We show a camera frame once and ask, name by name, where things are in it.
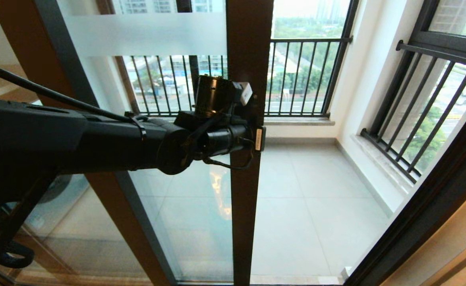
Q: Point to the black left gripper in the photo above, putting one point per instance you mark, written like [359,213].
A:
[229,139]

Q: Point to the sliding glass door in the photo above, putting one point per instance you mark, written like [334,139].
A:
[248,47]

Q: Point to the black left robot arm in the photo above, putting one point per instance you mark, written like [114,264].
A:
[58,139]

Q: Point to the long grey stone window sill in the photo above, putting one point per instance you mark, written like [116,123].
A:
[300,121]

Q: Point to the wide black window railing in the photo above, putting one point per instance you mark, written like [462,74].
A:
[308,40]

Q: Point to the short grey stone window sill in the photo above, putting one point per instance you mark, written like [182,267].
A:
[379,163]

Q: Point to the grey front-load washing machine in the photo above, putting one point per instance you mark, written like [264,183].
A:
[58,190]

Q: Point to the brown framed fixed glass door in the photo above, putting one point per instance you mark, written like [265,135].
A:
[30,47]

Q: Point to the narrow black window railing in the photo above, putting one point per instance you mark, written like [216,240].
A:
[447,51]

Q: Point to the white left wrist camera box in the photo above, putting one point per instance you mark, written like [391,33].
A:
[244,93]

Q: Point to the dark door frame with track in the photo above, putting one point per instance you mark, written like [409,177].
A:
[435,206]

